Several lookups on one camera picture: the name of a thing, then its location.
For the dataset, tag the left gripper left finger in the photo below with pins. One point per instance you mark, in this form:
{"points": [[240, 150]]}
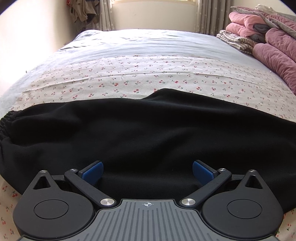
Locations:
{"points": [[85, 179]]}

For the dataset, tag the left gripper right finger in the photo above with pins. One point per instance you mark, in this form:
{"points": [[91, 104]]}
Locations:
{"points": [[210, 179]]}

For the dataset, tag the black pants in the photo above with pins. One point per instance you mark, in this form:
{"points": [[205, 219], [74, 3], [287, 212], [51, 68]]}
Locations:
{"points": [[148, 146]]}

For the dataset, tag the light blue bed sheet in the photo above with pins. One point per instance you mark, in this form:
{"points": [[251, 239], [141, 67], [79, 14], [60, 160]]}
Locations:
{"points": [[94, 43]]}

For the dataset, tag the striped folded cloth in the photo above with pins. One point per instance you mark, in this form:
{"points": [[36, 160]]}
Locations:
{"points": [[242, 44]]}

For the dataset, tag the left grey curtain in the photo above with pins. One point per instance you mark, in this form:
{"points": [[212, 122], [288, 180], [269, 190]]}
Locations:
{"points": [[106, 19]]}

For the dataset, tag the grey curtain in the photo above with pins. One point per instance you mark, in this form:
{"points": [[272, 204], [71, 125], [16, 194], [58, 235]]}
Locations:
{"points": [[212, 16], [106, 19]]}

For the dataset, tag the pink folded quilt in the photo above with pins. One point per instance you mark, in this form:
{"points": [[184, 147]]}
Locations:
{"points": [[275, 37]]}

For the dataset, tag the right grey curtain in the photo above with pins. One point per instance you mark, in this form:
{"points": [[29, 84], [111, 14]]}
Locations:
{"points": [[212, 16]]}

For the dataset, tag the hanging clothes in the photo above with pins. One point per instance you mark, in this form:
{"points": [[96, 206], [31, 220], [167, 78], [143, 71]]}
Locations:
{"points": [[84, 11]]}

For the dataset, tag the grey white blanket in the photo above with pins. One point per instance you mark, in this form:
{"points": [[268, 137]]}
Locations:
{"points": [[266, 9]]}

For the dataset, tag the window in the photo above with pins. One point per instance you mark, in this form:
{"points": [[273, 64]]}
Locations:
{"points": [[169, 1]]}

